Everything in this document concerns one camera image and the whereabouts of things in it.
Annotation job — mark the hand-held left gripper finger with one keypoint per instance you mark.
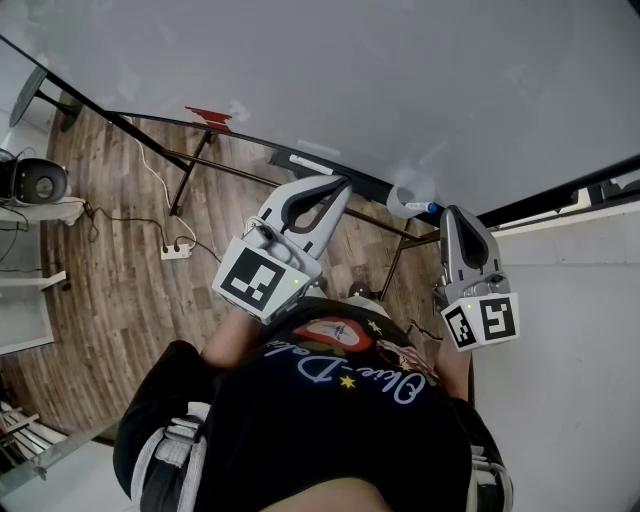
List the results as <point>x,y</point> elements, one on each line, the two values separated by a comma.
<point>305,184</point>
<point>327,230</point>

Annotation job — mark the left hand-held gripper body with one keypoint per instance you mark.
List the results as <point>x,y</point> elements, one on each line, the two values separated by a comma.
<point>250,280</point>

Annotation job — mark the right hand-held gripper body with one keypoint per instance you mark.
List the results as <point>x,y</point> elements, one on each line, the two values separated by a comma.
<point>497,320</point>

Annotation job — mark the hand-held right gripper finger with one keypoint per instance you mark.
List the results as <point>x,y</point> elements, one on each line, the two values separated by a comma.
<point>450,250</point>
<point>492,255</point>

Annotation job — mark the blue-capped whiteboard marker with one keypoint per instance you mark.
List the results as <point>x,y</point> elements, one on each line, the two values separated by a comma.
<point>420,206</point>

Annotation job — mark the person's left forearm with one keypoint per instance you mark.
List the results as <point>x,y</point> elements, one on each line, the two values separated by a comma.
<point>227,345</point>

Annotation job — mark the person's right forearm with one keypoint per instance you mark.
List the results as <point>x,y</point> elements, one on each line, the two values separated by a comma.
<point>452,375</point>

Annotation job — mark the white whiteboard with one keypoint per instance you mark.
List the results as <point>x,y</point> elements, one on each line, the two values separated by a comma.
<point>350,75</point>

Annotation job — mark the person's black shoe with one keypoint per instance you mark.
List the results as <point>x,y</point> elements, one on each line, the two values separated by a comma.
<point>362,290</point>
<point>317,284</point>

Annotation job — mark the white power strip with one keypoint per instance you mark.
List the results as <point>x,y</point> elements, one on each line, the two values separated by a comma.
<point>175,251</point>

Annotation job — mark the person's black printed t-shirt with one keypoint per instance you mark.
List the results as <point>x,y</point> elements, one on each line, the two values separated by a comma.
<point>325,440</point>

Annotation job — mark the black grey chair with hole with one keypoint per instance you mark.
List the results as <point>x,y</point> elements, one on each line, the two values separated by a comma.
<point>35,182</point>

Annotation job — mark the black round-base table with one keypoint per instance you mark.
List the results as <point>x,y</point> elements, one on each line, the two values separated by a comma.
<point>27,95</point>

